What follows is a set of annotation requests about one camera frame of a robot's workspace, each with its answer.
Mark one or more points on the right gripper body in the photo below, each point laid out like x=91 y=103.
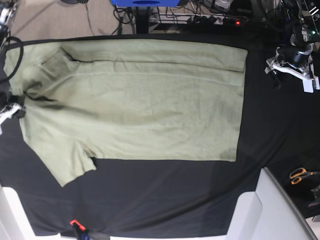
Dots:
x=6 y=99

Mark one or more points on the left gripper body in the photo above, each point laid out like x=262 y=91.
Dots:
x=294 y=58

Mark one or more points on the light green T-shirt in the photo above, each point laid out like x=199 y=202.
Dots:
x=129 y=99

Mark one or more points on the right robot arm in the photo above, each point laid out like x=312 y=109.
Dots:
x=8 y=12

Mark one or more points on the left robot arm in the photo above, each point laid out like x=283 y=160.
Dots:
x=301 y=15

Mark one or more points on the red black clamp right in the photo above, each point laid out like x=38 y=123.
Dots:
x=316 y=46

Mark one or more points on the red black clamp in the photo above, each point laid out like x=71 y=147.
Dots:
x=316 y=46
x=80 y=232

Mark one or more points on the black table cloth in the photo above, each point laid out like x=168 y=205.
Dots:
x=280 y=130

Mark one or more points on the blue box on stand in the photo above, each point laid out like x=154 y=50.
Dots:
x=145 y=3

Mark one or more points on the red black clamp bottom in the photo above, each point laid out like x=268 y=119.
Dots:
x=80 y=232

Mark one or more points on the black stand pole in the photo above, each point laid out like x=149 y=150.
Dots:
x=142 y=15

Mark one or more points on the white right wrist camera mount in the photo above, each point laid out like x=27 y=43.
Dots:
x=7 y=113

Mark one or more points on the orange handled scissors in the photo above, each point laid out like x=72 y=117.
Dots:
x=300 y=174

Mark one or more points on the white frame piece left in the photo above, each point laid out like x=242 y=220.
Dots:
x=14 y=224

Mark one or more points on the white frame piece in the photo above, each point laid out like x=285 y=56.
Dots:
x=268 y=213
x=14 y=224

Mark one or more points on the white frame piece right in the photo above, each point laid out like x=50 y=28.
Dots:
x=268 y=213

